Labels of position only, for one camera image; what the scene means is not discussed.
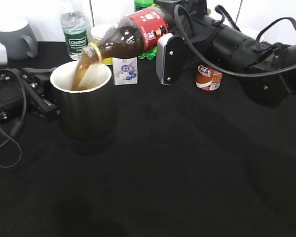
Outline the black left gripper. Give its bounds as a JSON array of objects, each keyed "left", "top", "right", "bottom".
[{"left": 0, "top": 67, "right": 60, "bottom": 129}]

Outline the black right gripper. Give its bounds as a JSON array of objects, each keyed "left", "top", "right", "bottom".
[{"left": 154, "top": 0, "right": 221, "bottom": 85}]

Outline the dark tea bottle red label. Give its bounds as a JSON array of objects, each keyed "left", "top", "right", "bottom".
[{"left": 81, "top": 6, "right": 177, "bottom": 64}]

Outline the black ceramic mug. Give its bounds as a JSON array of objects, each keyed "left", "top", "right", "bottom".
[{"left": 50, "top": 61, "right": 118, "bottom": 140}]

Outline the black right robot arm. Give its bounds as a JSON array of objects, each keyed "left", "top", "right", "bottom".
[{"left": 156, "top": 0, "right": 296, "bottom": 107}]

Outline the green sprite bottle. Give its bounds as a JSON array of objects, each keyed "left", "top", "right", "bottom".
[{"left": 134, "top": 0, "right": 157, "bottom": 60}]

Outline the yellow paper cup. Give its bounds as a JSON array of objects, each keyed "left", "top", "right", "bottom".
[{"left": 91, "top": 24, "right": 113, "bottom": 66}]

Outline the grey ceramic mug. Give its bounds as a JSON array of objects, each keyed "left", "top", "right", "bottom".
[{"left": 0, "top": 17, "right": 38, "bottom": 60}]

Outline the brown coffee drink bottle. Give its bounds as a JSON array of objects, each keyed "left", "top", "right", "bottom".
[{"left": 195, "top": 64, "right": 223, "bottom": 92}]

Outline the white blueberry milk carton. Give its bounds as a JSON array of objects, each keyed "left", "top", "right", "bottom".
[{"left": 112, "top": 57, "right": 138, "bottom": 85}]

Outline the clear water bottle green label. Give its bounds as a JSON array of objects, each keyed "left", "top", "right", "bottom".
[{"left": 60, "top": 0, "right": 88, "bottom": 60}]

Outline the red ceramic mug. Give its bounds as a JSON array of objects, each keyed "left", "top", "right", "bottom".
[{"left": 239, "top": 28, "right": 265, "bottom": 43}]

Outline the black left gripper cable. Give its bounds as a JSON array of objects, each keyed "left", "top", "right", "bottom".
[{"left": 0, "top": 69, "right": 28, "bottom": 169}]

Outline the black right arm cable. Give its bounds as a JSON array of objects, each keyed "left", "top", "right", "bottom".
[{"left": 174, "top": 4, "right": 296, "bottom": 78}]

